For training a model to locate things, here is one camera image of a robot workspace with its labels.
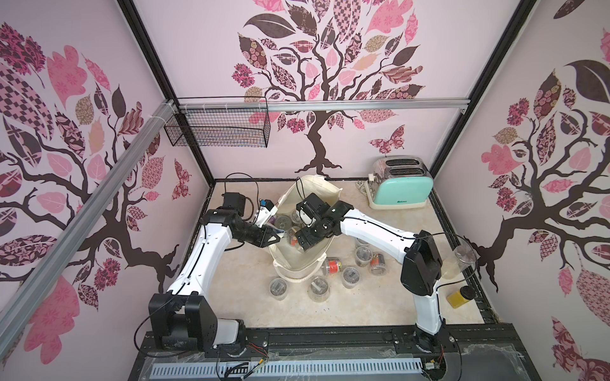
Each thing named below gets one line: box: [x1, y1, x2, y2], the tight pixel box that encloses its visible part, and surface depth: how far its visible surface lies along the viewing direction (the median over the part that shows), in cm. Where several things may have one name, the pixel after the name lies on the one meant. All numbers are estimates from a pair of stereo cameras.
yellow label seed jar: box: [446, 285, 476, 309], surface depth 77 cm
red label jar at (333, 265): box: [324, 257, 343, 275], surface depth 87 cm
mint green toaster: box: [364, 155, 435, 210], surface depth 105 cm
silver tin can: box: [274, 214, 292, 231], surface depth 97 cm
